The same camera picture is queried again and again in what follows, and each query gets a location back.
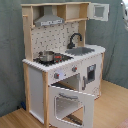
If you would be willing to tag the red left stove knob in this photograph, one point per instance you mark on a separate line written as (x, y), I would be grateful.
(56, 75)

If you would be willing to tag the white microwave door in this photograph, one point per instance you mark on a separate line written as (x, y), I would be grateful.
(98, 11)

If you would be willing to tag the black toy faucet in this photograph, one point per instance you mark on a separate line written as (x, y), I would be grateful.
(72, 40)

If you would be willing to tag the white oven door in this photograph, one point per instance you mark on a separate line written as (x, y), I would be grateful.
(63, 102)

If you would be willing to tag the white fridge door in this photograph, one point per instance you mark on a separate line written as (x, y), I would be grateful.
(90, 75)

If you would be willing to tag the wooden toy kitchen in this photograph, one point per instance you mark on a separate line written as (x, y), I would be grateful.
(38, 78)

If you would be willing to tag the grey toy sink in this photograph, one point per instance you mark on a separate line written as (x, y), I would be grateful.
(79, 51)

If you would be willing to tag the grey range hood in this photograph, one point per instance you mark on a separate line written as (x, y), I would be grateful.
(48, 18)

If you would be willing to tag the red stove knob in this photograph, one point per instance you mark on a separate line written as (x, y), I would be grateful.
(74, 69)
(56, 75)

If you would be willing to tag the silver toy pot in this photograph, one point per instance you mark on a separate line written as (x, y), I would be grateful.
(46, 56)

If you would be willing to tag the red right stove knob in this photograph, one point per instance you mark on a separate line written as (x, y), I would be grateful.
(74, 69)

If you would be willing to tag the black toy stovetop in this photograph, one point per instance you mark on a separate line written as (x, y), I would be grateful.
(58, 58)

